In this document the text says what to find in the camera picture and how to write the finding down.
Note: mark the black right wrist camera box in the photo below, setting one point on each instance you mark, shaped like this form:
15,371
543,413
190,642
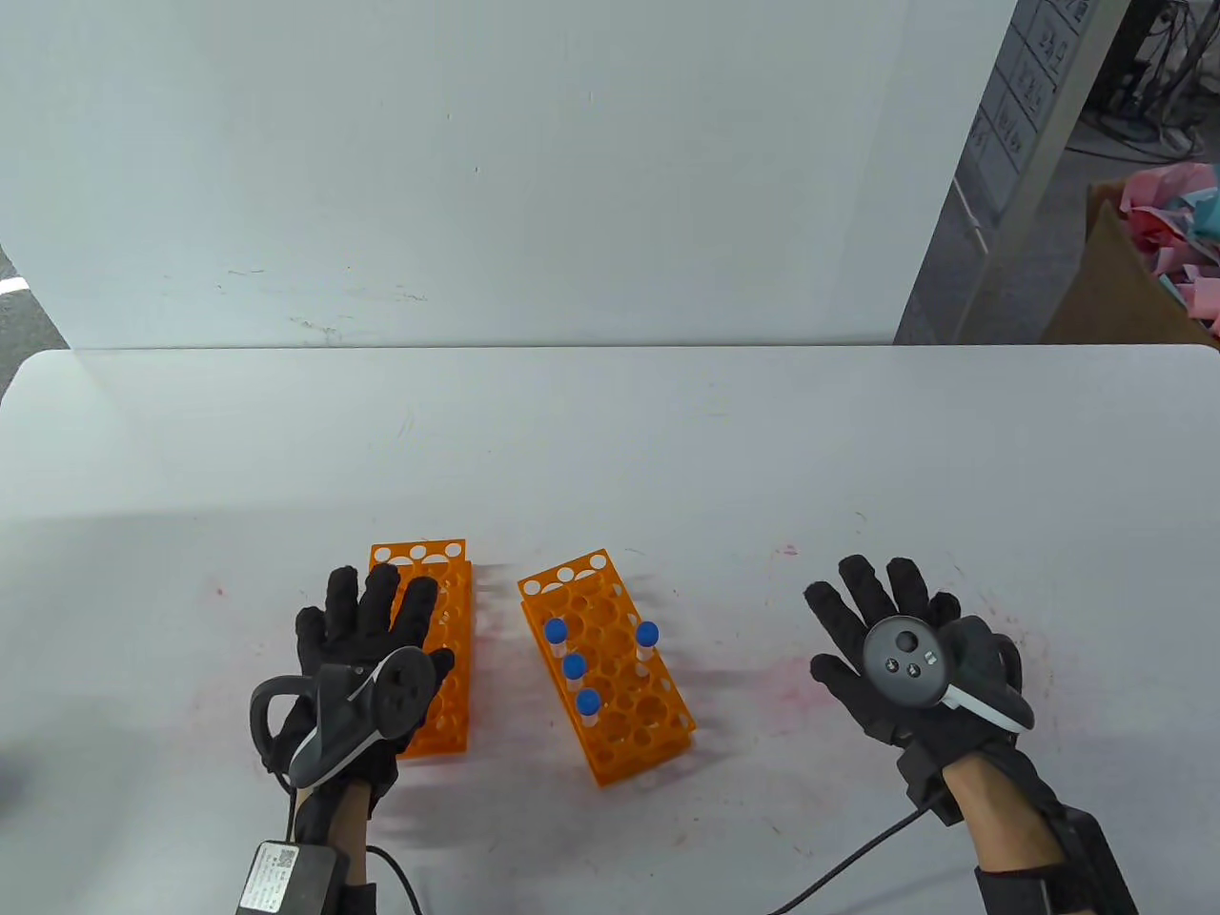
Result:
1087,858

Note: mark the brown cardboard box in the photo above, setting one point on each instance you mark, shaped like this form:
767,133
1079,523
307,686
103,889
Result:
1106,295

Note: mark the grey left hand controller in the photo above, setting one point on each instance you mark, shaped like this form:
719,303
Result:
405,691

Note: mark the grey partition with paper labels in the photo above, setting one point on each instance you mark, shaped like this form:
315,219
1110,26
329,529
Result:
1001,124

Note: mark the grey hand controller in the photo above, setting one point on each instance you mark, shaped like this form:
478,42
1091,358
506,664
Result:
405,691
905,667

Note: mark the person's right hand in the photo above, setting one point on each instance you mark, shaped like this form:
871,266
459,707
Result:
905,596

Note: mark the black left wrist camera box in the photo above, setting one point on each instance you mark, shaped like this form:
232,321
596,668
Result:
286,877

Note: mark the person's right forearm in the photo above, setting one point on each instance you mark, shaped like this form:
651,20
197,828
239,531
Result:
1001,820

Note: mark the pile of pink paper scraps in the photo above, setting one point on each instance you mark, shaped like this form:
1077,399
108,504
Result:
1163,205

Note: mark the person's left forearm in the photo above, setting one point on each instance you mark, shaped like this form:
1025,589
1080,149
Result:
334,824

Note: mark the person's left hand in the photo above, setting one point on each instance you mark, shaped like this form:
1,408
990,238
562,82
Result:
343,620

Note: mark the blue-capped clear test tube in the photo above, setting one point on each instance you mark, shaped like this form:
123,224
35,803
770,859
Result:
555,629
574,665
589,702
647,634

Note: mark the orange test tube rack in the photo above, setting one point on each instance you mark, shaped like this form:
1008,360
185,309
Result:
640,758
440,745

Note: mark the white backdrop board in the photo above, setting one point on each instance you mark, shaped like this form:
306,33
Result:
477,172

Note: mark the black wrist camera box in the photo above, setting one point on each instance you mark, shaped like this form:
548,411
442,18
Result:
1087,858
286,877

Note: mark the grey right hand controller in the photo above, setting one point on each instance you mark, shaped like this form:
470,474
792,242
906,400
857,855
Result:
905,667

